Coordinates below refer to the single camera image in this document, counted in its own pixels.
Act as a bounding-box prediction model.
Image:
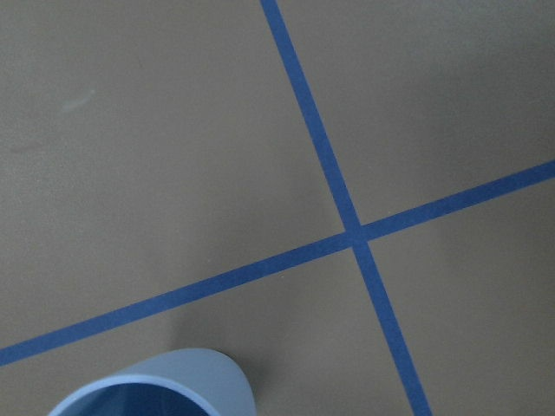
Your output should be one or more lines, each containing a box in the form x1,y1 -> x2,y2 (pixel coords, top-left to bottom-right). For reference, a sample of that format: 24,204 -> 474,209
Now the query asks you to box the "blue plastic cup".
50,348 -> 257,415

